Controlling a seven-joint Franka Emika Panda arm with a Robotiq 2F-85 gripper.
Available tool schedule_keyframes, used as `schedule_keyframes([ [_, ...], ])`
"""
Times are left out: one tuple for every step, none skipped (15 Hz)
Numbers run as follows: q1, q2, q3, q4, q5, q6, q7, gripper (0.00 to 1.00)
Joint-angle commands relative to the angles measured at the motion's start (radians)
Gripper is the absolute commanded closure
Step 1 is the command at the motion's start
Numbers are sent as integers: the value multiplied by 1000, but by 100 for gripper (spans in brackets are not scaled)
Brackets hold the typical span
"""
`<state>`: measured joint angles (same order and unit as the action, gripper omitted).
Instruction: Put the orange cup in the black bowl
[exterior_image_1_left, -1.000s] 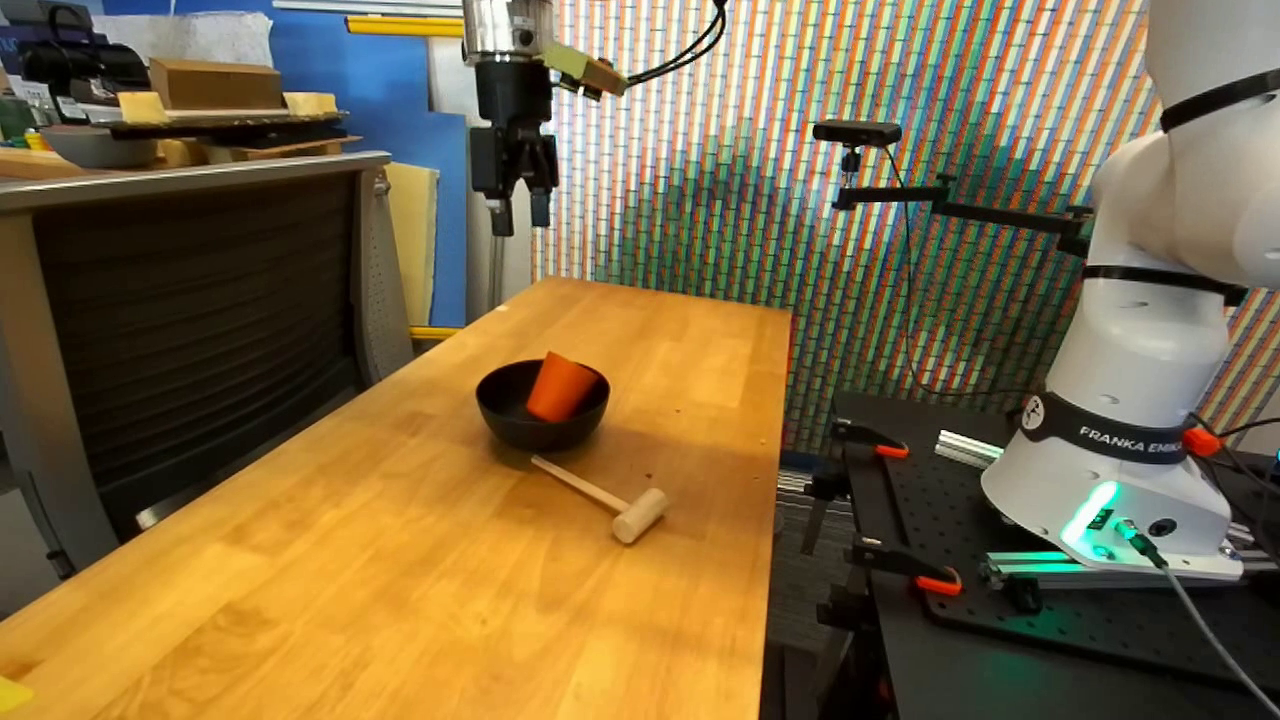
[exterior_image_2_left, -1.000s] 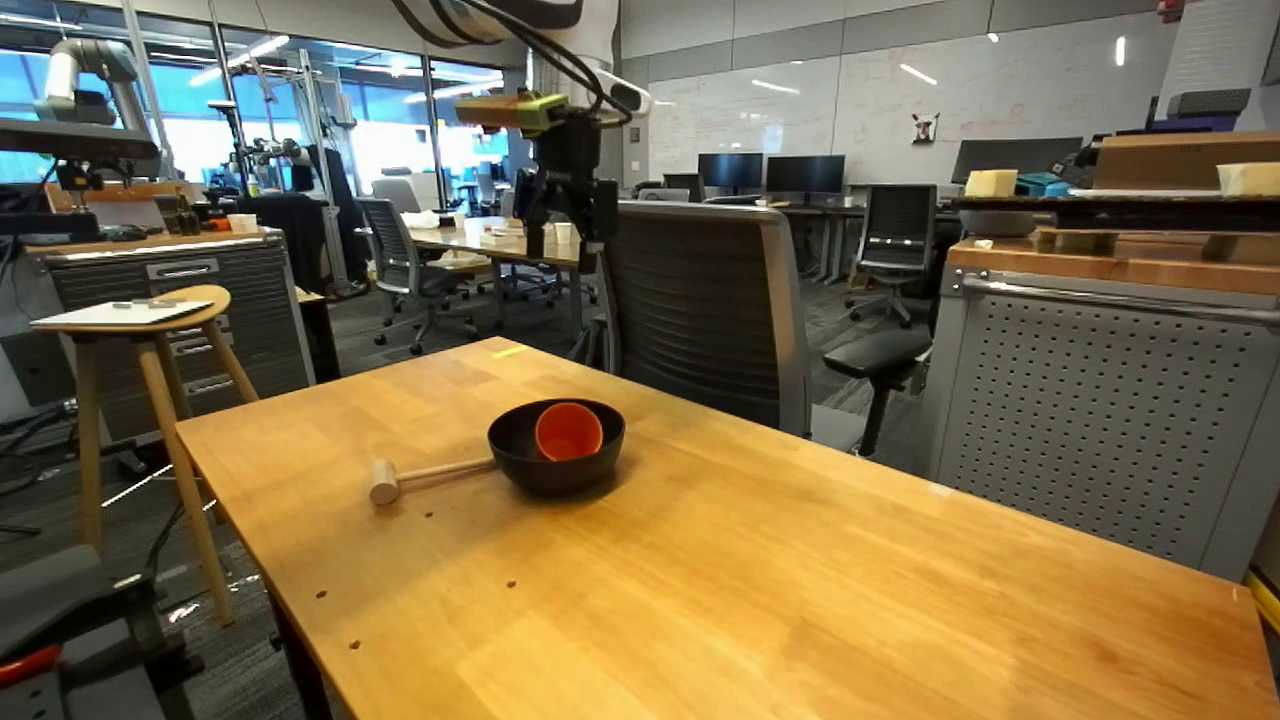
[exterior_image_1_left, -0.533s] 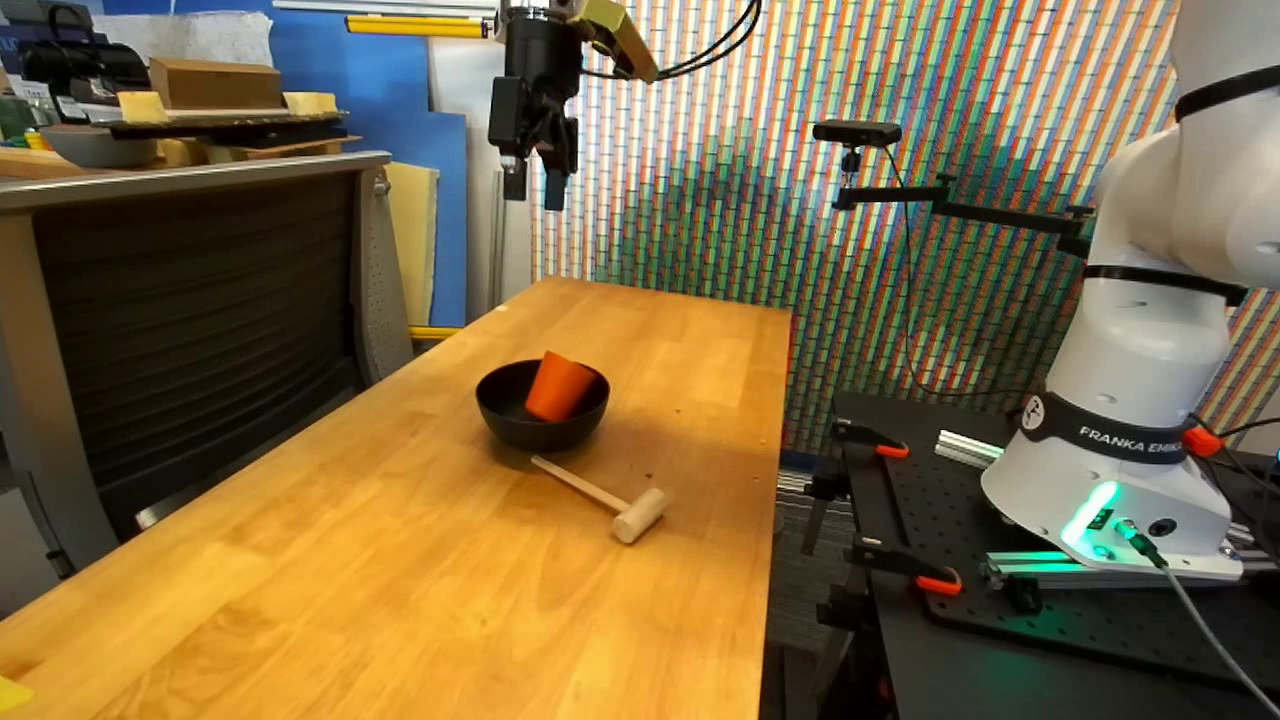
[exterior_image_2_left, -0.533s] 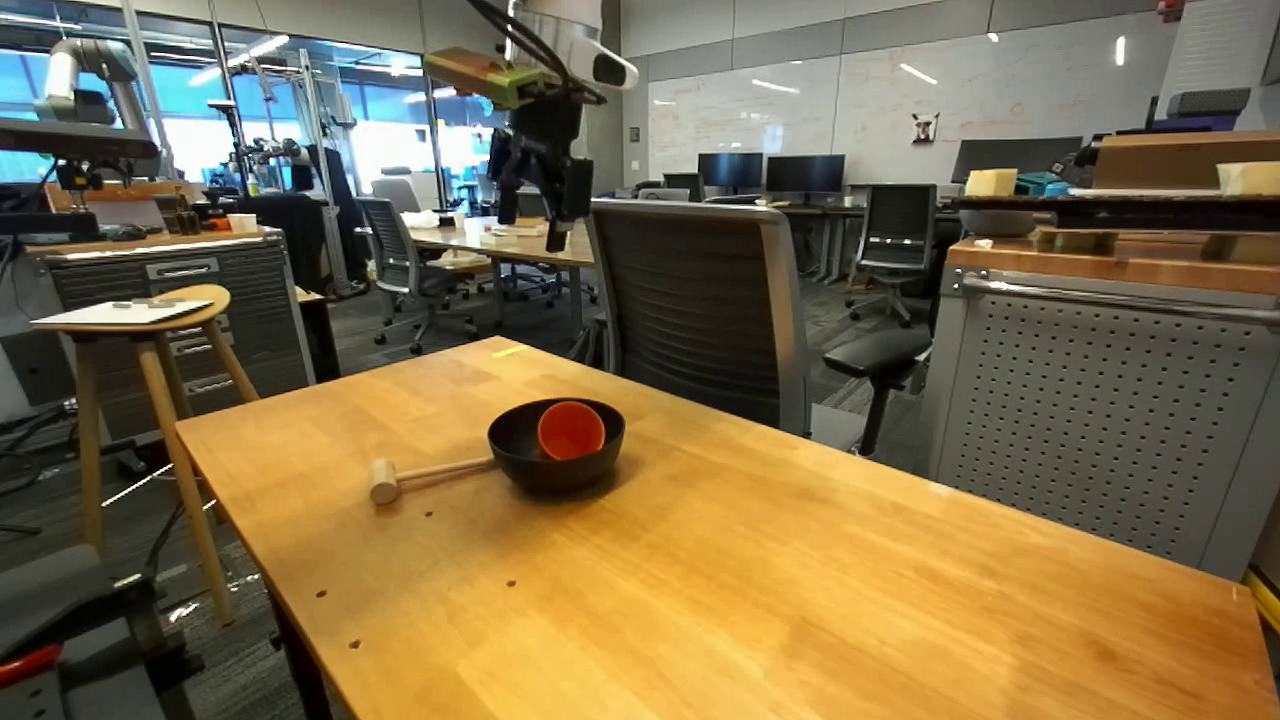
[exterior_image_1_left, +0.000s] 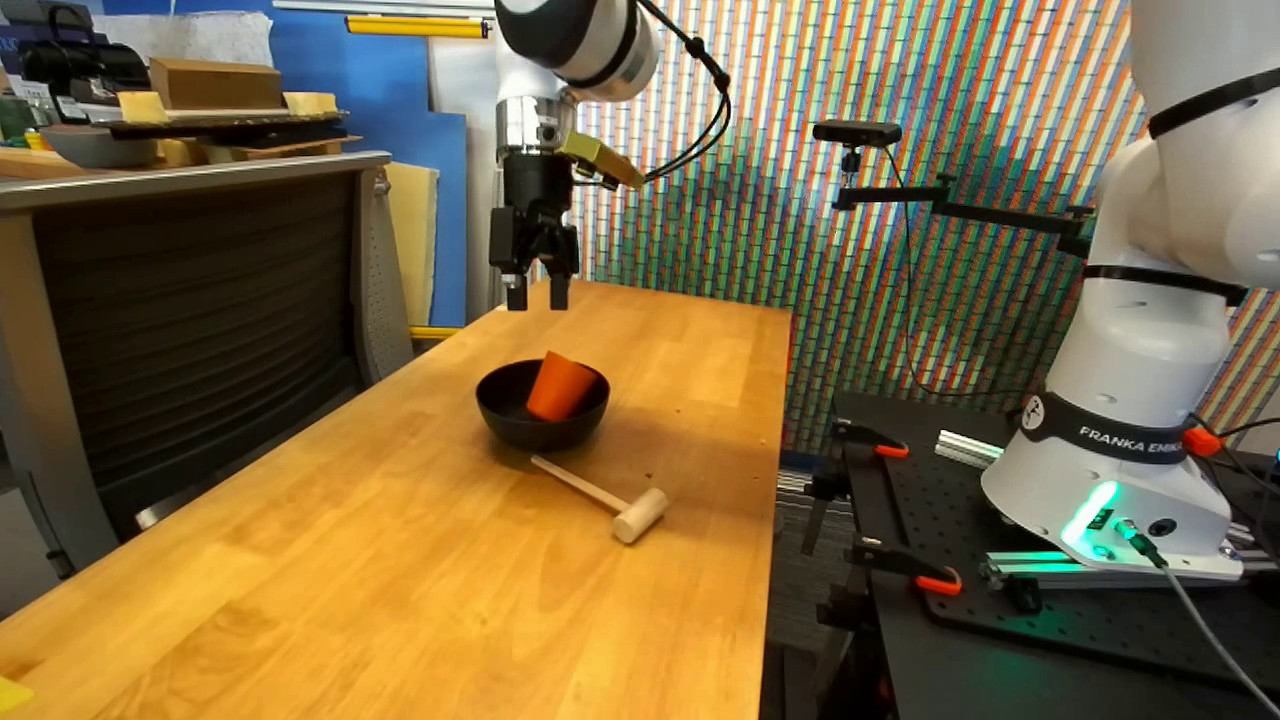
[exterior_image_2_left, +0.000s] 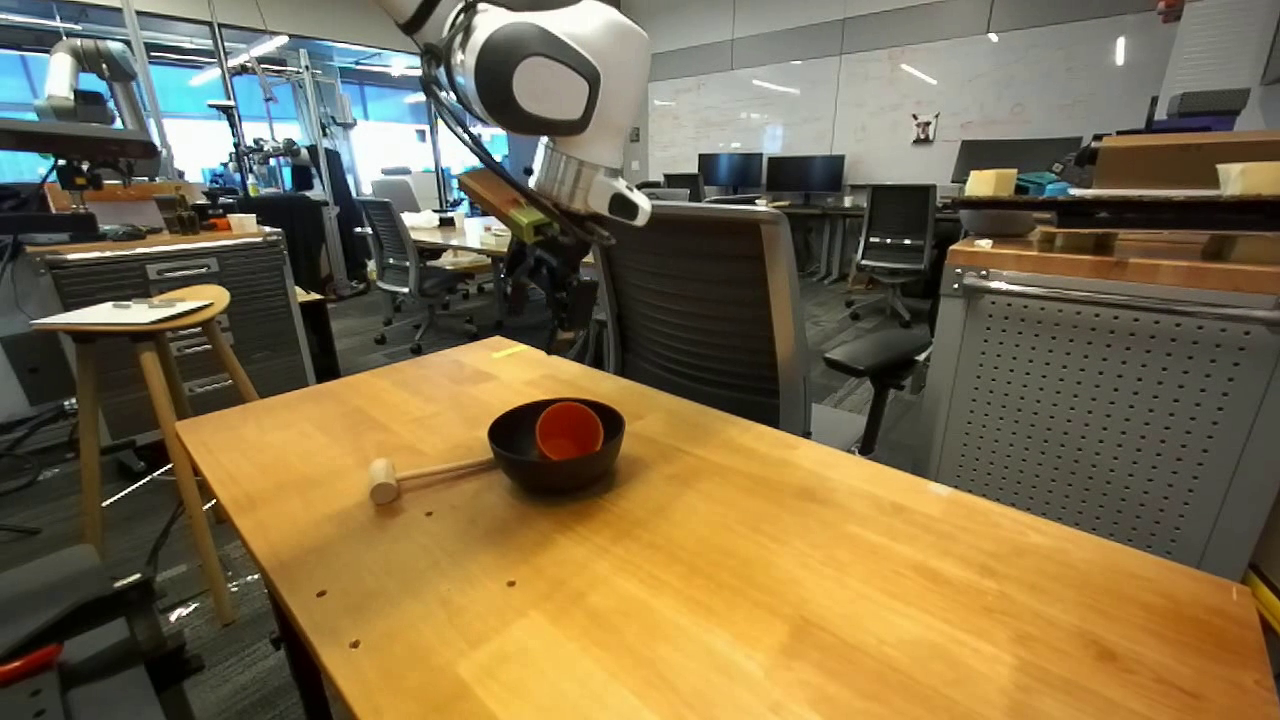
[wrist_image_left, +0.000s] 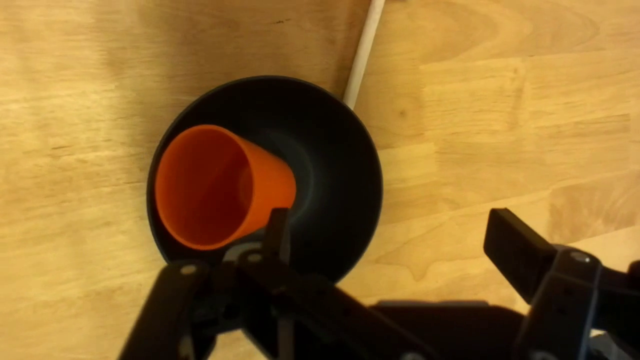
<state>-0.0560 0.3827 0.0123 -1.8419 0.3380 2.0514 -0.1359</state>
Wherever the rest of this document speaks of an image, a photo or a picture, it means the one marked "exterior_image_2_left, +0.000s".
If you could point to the small wooden mallet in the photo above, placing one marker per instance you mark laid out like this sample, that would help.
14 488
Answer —
385 485

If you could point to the yellow strip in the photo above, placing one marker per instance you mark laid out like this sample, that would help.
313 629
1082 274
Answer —
1267 602

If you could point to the white paper sheet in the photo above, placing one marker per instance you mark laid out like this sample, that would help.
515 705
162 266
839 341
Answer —
120 316

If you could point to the wide black monitor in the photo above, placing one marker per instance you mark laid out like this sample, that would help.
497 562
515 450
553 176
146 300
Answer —
1016 158

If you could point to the black flat board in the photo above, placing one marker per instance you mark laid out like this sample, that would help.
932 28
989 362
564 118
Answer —
1144 208

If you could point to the small wall poster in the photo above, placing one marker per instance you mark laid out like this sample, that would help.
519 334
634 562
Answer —
924 129

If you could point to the black bowl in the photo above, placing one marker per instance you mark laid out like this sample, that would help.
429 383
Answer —
553 478

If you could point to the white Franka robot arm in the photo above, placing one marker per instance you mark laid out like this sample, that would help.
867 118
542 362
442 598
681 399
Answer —
534 82

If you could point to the grey duct pipe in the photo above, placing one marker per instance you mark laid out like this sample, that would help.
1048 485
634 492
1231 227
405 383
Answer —
62 74

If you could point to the yellow foam block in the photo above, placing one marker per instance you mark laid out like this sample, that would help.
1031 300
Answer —
1251 176
989 182

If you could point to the black mesh chair grey frame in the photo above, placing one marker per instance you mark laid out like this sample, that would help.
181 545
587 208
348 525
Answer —
701 313

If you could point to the grey office chair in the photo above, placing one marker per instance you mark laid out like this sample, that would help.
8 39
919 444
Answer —
391 253

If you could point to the black chair seat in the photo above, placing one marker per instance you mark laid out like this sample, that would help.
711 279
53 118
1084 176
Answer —
873 348

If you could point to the black office chair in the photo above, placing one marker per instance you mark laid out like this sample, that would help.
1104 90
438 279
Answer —
899 227

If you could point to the orange plastic cup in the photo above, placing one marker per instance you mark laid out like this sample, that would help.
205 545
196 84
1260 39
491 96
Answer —
569 433

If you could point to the wooden stool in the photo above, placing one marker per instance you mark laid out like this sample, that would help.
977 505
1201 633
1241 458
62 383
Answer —
157 386

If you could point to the brown cardboard box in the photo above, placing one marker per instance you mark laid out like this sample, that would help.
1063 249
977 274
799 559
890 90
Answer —
1173 158

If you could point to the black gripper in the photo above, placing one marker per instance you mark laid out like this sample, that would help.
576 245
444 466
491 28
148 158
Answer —
547 268

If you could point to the black computer monitor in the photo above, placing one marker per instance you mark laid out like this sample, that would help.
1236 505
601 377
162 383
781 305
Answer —
806 174
731 174

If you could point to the grey perforated metal cabinet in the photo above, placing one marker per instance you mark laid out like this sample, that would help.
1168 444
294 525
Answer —
1104 424

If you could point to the grey drawer cabinet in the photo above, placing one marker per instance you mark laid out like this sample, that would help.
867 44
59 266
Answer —
269 320

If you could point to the white office desk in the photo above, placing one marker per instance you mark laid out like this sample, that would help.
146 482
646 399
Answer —
444 238

